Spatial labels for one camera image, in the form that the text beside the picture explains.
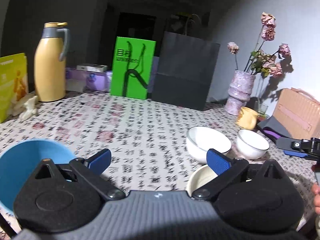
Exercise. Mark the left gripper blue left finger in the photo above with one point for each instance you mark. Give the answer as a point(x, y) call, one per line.
point(97, 163)

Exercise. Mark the blue bowl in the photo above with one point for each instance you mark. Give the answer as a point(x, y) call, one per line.
point(19, 161)

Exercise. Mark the grey purple folded cloth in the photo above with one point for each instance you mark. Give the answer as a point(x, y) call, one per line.
point(273, 129)

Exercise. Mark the pink ribbed case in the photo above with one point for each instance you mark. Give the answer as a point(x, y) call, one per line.
point(299, 113)

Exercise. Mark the white bowl black rim right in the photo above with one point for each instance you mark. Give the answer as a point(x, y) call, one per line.
point(250, 144)

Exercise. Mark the small white box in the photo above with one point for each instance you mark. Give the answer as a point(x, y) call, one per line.
point(92, 67)

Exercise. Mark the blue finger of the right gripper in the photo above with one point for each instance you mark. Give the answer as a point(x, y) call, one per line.
point(295, 154)
point(288, 143)

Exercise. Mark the dried pink roses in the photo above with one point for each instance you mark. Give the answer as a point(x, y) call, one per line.
point(260, 62)

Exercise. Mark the yellow snack pouch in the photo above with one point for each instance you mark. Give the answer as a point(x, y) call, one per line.
point(14, 82)

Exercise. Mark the yellow mug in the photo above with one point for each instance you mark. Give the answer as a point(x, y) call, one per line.
point(247, 118)

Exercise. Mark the calligraphy print tablecloth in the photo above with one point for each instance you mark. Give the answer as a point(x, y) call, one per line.
point(147, 138)

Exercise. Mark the black paper bag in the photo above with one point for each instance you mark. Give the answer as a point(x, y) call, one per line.
point(185, 70)

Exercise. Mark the person's hand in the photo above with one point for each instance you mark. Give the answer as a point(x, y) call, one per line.
point(316, 198)

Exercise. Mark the clear drinking glass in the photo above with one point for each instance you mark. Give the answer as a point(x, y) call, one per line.
point(260, 107)

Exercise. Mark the white bowl black rim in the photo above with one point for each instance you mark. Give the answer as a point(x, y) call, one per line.
point(201, 139)
point(250, 144)

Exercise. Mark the green box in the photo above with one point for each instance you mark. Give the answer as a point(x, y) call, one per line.
point(131, 67)

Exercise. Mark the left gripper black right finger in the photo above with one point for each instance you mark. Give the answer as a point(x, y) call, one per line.
point(219, 163)

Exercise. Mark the cream plate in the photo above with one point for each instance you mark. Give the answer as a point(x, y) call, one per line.
point(200, 177)

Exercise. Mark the purple textured vase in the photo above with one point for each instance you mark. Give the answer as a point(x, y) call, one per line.
point(239, 92)

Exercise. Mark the yellow thermos jug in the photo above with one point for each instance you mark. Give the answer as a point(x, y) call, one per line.
point(50, 62)

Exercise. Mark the purple tissue packs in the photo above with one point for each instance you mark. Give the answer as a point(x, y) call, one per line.
point(79, 80)

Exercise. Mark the white bowl black rim middle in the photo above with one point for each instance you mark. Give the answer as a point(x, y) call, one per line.
point(201, 139)

